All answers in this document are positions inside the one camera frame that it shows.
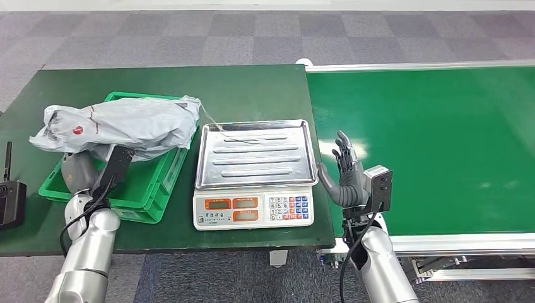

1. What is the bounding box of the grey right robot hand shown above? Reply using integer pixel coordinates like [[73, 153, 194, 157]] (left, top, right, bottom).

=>
[[317, 130, 372, 209]]

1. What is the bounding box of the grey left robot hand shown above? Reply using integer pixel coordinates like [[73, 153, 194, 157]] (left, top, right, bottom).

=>
[[61, 151, 106, 196]]

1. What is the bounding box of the grey plastic mailer package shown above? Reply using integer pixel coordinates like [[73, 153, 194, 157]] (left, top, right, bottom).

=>
[[29, 95, 203, 163]]

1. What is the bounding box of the green conveyor belt machine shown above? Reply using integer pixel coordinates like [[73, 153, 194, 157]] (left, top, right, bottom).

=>
[[295, 58, 535, 283]]

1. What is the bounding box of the green plastic crate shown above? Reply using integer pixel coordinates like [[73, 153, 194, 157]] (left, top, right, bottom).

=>
[[38, 91, 201, 225]]

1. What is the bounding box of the black radio device with antenna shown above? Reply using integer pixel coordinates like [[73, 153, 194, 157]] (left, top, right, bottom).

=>
[[0, 141, 28, 230]]

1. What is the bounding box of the white electronic scale steel tray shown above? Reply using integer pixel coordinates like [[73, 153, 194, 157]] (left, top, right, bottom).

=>
[[192, 119, 320, 232]]

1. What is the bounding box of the white table foot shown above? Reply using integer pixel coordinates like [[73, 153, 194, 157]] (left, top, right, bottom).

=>
[[269, 250, 289, 268]]

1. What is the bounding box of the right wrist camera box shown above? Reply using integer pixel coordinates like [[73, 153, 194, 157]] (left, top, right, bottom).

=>
[[362, 165, 394, 213]]

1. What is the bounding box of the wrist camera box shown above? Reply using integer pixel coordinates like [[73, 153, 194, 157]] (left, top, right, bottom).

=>
[[91, 145, 136, 198], [362, 165, 394, 213]]

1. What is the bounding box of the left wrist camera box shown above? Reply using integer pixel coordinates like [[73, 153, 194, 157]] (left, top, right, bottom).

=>
[[91, 145, 136, 198]]

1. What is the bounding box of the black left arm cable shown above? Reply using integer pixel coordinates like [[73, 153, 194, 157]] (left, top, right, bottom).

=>
[[59, 175, 116, 257]]

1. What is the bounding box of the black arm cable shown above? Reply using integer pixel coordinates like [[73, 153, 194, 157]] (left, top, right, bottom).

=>
[[59, 175, 116, 257], [339, 209, 380, 303]]

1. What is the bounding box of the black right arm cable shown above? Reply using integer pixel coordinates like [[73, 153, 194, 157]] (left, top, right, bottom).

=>
[[339, 209, 380, 303]]

